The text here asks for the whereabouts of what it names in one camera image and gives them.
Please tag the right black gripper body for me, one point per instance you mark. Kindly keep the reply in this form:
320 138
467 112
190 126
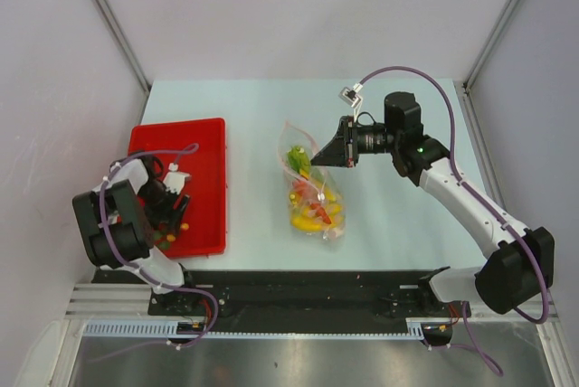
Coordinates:
371 140

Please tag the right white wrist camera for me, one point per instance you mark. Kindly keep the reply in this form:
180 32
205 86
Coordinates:
353 98

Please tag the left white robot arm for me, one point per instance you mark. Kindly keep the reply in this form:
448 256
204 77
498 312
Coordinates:
138 206

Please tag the orange carrot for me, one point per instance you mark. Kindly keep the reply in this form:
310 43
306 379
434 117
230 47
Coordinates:
307 195

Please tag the green cucumber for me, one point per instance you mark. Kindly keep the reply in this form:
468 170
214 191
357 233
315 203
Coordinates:
298 159

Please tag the red plastic tray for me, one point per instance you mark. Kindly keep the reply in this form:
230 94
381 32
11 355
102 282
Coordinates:
206 212

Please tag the clear zip top bag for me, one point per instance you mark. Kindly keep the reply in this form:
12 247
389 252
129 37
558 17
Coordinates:
292 135

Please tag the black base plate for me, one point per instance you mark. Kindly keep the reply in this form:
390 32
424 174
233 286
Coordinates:
351 302

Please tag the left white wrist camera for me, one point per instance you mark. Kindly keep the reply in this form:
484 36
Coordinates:
175 180

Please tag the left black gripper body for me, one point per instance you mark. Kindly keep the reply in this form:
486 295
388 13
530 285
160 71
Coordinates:
159 202

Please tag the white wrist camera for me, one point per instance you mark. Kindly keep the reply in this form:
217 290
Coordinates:
175 180
353 98

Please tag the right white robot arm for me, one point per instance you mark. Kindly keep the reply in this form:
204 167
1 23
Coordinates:
519 261

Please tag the white slotted cable duct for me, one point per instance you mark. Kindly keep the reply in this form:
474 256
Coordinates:
175 330

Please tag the red strawberries with leaves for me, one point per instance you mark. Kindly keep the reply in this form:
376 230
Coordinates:
164 237

